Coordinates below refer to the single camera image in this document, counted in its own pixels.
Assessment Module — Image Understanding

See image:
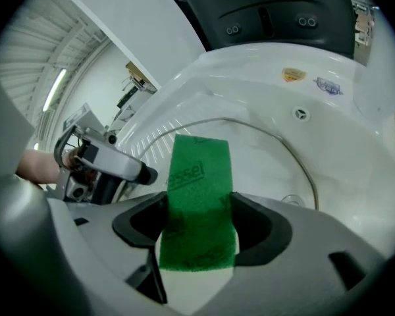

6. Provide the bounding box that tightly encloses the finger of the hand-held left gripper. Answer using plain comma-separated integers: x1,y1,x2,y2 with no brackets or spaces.
88,143,158,186

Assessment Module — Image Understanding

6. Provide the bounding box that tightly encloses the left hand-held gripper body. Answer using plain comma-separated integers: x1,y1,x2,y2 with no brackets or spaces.
54,102,119,205

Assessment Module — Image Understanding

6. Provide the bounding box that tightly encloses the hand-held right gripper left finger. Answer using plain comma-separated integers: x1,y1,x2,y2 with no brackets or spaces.
47,191,182,316

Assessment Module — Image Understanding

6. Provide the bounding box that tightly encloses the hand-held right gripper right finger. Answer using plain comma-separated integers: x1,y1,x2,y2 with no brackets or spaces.
200,192,391,316

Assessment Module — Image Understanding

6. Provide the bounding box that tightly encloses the yellow green sponge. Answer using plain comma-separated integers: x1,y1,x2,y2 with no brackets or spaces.
157,134,241,271

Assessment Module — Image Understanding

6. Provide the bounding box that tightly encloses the person's left forearm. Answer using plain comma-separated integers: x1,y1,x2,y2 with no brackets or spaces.
16,149,65,187

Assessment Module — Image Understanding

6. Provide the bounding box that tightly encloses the fluorescent ceiling light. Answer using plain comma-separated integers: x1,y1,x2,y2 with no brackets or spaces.
41,67,68,113

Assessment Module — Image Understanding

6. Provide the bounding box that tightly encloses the white partition panel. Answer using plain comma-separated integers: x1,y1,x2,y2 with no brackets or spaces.
49,0,207,92

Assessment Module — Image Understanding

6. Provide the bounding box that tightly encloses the white washboard sink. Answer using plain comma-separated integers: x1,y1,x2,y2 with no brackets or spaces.
115,41,395,259

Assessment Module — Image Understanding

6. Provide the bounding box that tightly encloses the purple shield sticker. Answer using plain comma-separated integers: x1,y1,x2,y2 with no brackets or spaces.
313,76,344,97

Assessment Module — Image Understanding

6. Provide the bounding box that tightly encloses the gold shield sticker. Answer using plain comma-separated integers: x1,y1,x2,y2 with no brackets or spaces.
282,66,308,83

